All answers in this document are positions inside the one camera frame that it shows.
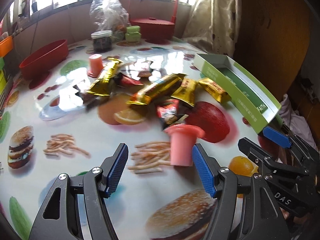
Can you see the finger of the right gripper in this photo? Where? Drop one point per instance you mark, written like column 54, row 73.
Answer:
column 277, row 137
column 265, row 162

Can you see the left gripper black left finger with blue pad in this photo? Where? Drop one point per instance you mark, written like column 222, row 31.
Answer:
column 59, row 217

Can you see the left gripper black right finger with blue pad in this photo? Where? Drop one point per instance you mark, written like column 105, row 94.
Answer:
column 261, row 217

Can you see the red triangular snack packet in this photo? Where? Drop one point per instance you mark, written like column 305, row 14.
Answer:
column 168, row 113

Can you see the white red nougat candy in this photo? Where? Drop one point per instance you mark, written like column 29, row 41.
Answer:
column 89, row 100

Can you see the green white cardboard box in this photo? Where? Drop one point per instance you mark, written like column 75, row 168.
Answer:
column 253, row 100

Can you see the gold snack packet by box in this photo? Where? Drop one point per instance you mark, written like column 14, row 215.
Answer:
column 216, row 91

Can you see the small gold snack packet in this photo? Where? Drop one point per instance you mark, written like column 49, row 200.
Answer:
column 186, row 92

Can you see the long gold red snack bar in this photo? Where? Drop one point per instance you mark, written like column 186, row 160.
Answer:
column 162, row 87

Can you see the floral beige curtain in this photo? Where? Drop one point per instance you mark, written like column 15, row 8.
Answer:
column 213, row 25

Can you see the white red candy packet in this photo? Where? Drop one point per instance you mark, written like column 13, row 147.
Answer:
column 144, row 69

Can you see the green yellow boxes stack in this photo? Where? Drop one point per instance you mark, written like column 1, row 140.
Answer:
column 6, row 85

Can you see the dark red black snack packet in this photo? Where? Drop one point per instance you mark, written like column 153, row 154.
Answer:
column 125, row 81

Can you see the pink upside-down jelly cup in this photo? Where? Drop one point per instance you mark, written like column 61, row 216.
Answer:
column 96, row 65

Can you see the red oval bowl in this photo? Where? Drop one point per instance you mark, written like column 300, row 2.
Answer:
column 44, row 59

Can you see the small green jar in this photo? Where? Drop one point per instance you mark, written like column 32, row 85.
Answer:
column 133, row 34

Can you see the orange storage box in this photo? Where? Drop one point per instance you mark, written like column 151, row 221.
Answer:
column 6, row 45

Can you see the clear jar dark contents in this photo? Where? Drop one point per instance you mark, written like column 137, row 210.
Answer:
column 102, row 40

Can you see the clear plastic bag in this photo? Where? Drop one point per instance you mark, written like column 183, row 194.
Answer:
column 108, row 14

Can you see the red basket with handle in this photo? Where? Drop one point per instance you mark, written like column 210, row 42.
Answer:
column 153, row 28

